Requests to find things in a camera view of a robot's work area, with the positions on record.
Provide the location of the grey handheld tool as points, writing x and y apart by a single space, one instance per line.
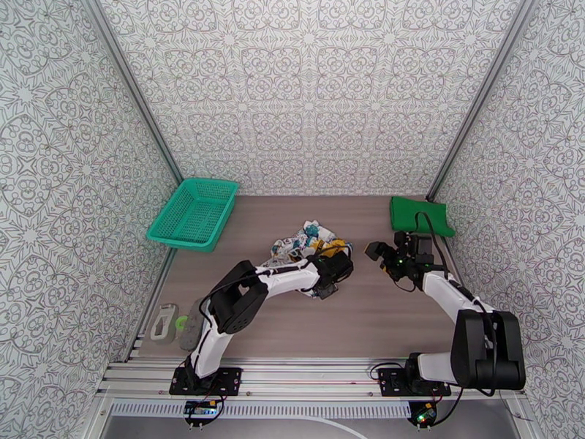
171 323

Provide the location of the white patterned shorts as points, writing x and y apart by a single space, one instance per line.
297 243

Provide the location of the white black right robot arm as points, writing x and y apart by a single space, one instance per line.
457 293

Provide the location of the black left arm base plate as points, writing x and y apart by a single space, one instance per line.
231 380

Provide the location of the green shirt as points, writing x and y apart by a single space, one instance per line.
418 216

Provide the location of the small green roll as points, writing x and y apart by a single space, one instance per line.
178 322

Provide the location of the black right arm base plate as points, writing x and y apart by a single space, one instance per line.
388 383

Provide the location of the aluminium rail frame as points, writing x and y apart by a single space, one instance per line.
311 378

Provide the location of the grey oblong desk tool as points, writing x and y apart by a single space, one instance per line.
192 328

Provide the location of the green plastic basket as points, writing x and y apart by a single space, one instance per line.
196 218

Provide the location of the left controller board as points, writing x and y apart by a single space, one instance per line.
200 409

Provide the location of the controller board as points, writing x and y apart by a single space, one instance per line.
422 417
200 409

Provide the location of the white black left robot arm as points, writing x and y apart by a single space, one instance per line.
283 277

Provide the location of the right controller board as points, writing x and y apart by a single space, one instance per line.
422 417

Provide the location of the aluminium corner post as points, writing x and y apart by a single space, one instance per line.
487 85
132 88

